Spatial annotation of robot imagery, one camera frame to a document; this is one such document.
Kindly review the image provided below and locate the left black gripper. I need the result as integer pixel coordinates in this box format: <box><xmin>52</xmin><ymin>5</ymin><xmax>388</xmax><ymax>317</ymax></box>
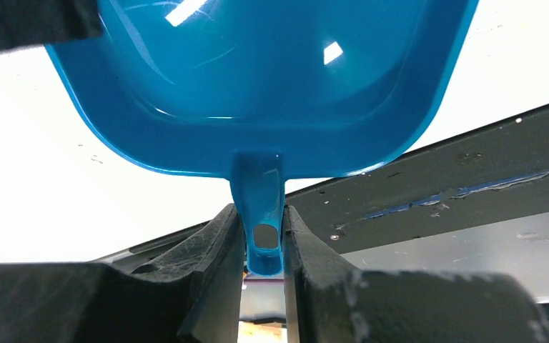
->
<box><xmin>0</xmin><ymin>0</ymin><xmax>103</xmax><ymax>52</ymax></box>

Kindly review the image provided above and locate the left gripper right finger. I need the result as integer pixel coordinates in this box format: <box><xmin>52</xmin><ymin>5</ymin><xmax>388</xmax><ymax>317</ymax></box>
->
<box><xmin>282</xmin><ymin>206</ymin><xmax>549</xmax><ymax>342</ymax></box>

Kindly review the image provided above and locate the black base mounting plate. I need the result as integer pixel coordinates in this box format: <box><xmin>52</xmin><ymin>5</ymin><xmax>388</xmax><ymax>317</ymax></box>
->
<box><xmin>94</xmin><ymin>94</ymin><xmax>549</xmax><ymax>264</ymax></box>

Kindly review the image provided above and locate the blue dustpan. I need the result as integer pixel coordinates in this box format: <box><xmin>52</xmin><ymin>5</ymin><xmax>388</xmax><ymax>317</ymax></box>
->
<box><xmin>46</xmin><ymin>1</ymin><xmax>478</xmax><ymax>276</ymax></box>

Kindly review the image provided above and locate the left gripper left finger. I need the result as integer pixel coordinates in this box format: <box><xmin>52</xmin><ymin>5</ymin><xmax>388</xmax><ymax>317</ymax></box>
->
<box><xmin>0</xmin><ymin>205</ymin><xmax>244</xmax><ymax>342</ymax></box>

